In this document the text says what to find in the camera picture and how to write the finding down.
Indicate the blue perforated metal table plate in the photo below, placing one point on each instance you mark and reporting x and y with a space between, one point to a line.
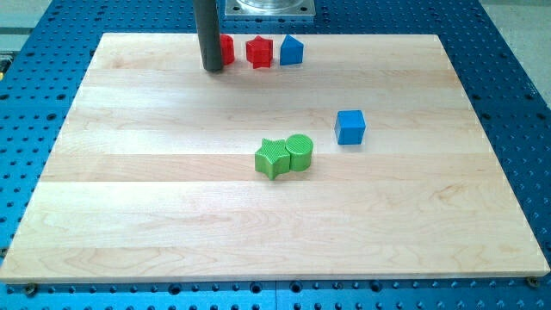
44 77

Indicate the red cylinder block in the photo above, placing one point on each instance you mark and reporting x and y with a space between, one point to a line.
227 49

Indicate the blue cube block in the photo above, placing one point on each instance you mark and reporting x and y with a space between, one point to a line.
350 127

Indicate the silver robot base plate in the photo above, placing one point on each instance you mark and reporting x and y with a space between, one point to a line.
269 8

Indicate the green star block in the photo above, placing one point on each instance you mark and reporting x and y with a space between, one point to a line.
272 158

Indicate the red star block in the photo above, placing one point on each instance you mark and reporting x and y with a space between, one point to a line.
259 52

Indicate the light wooden board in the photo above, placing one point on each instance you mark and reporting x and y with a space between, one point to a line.
152 177

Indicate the green cylinder block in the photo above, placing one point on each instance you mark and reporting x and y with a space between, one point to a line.
300 149

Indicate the blue triangular prism block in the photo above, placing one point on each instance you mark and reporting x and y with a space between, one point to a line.
291 51

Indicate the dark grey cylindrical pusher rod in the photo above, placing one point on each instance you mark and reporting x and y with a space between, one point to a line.
208 31

